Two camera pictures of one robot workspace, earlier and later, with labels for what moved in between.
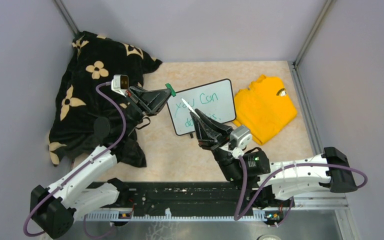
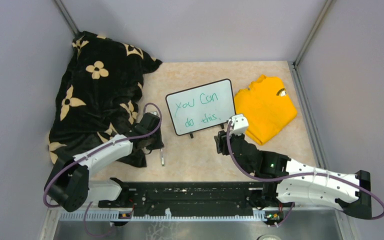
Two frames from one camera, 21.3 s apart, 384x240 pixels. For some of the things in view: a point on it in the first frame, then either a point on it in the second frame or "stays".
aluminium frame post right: [295, 72] stays
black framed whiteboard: [217, 98] stays
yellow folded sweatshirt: [264, 107] stays
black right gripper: [208, 137] -> [222, 142]
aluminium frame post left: [67, 17] stays
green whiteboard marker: [190, 108] -> [162, 158]
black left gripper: [148, 102] -> [158, 144]
